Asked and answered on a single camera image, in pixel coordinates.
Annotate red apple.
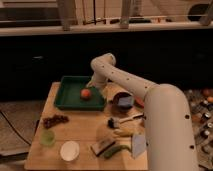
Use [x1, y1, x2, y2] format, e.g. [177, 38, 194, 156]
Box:
[80, 89, 91, 100]

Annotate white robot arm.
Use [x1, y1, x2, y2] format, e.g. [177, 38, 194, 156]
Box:
[88, 53, 199, 171]

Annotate dark brown bowl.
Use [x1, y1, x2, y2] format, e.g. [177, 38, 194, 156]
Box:
[111, 92, 133, 113]

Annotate green plastic tray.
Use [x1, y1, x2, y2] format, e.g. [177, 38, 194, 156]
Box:
[54, 76, 106, 111]

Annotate blue sponge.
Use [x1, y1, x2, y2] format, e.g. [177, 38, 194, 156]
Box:
[118, 96, 134, 109]

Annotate orange bowl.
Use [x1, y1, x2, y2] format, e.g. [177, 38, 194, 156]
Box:
[135, 97, 144, 108]

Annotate bunch of dark grapes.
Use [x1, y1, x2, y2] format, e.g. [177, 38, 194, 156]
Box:
[43, 115, 69, 129]

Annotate yellow banana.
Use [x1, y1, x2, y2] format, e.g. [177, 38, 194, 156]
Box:
[114, 129, 133, 137]

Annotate blue grey cloth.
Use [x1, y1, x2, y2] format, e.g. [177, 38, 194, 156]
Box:
[131, 134, 146, 159]

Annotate green cucumber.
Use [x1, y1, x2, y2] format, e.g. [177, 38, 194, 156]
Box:
[103, 145, 130, 159]

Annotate white bowl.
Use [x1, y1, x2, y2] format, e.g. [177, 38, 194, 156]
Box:
[60, 141, 80, 162]

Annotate green cup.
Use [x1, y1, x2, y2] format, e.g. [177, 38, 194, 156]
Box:
[40, 130, 55, 146]

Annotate spice jar rack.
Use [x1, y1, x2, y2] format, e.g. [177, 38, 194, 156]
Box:
[185, 88, 213, 171]

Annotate black floor cable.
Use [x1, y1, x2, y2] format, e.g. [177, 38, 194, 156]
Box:
[0, 110, 33, 147]

